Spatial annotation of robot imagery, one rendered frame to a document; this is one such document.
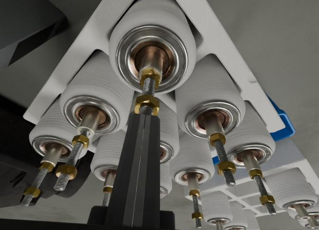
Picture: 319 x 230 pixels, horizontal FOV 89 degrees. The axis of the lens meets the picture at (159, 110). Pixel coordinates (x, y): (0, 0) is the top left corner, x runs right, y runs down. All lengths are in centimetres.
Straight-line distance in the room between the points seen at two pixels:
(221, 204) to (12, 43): 66
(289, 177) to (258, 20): 41
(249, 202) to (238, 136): 56
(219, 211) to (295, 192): 22
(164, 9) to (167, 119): 18
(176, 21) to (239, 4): 29
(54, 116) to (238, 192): 64
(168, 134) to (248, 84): 16
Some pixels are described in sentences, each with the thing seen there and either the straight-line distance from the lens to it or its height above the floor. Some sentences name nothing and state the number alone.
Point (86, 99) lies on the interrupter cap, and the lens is 22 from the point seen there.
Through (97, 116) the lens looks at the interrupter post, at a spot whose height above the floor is 26.
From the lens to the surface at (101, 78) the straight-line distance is 24.
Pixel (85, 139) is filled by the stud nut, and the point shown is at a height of 30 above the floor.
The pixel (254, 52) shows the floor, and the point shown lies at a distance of 50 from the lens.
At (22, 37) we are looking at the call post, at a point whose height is 15.
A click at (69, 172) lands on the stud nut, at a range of 19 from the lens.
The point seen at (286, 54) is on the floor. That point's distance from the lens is 55.
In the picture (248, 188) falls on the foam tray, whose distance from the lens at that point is 72.
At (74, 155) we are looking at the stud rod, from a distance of 21.
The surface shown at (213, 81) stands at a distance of 23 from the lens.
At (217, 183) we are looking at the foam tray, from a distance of 62.
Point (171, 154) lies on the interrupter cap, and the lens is 29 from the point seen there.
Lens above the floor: 41
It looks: 48 degrees down
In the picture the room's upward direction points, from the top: 178 degrees counter-clockwise
